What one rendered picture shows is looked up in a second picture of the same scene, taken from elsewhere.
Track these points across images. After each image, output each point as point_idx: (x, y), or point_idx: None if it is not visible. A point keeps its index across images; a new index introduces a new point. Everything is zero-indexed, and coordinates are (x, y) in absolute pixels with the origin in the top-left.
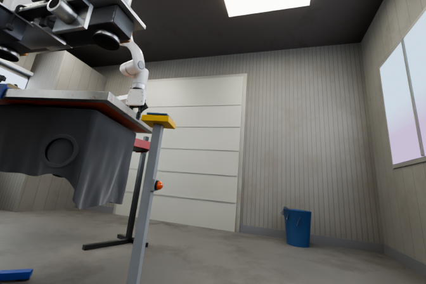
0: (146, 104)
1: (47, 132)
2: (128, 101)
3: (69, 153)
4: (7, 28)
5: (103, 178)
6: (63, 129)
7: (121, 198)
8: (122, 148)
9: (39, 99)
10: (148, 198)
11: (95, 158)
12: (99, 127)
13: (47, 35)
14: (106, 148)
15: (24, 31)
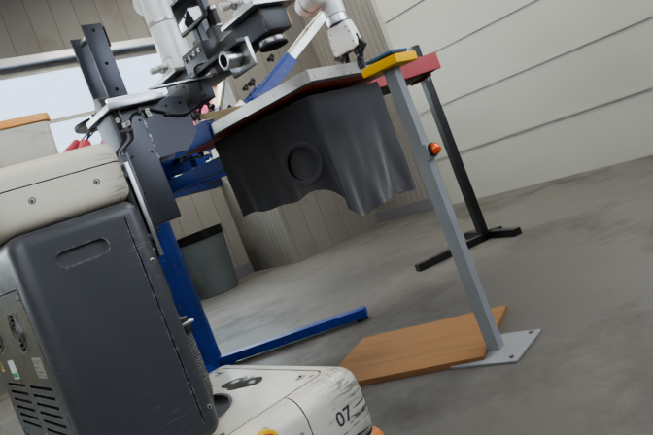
0: (361, 40)
1: (277, 150)
2: (336, 51)
3: (314, 161)
4: (203, 96)
5: (368, 169)
6: (289, 137)
7: (411, 182)
8: (370, 117)
9: (246, 117)
10: (429, 170)
11: (344, 152)
12: (324, 114)
13: (223, 72)
14: (349, 131)
15: (211, 85)
